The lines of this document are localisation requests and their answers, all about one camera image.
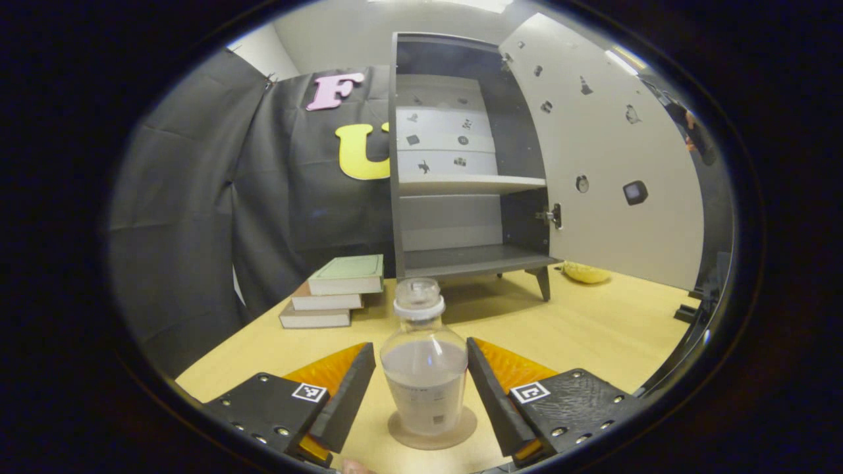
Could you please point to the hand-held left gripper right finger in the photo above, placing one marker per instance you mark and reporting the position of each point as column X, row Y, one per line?
column 494, row 401

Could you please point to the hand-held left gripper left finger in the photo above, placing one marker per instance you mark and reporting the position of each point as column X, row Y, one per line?
column 342, row 408

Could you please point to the clear glass bottle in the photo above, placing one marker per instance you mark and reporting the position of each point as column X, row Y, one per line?
column 425, row 382

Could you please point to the round brown coaster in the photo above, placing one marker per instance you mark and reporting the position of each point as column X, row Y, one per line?
column 431, row 444

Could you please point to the white cabinet door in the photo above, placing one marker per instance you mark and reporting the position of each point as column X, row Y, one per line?
column 606, row 243

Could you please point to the metal cabinet door hinge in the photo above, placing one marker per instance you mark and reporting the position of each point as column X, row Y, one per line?
column 507, row 61
column 552, row 216

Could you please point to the white cabinet shelf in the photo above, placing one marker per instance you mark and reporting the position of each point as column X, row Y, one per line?
column 467, row 184

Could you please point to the brown cover book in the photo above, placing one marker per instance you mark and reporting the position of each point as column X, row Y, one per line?
column 315, row 319
column 326, row 301

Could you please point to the green book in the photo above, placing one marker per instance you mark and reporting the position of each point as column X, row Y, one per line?
column 346, row 271

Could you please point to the yellow plush toy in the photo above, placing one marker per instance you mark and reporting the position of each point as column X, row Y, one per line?
column 586, row 272

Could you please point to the black backdrop cloth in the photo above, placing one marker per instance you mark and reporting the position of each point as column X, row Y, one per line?
column 197, row 217

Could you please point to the ceiling light panel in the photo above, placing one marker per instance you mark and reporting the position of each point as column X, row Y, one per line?
column 621, row 61
column 467, row 4

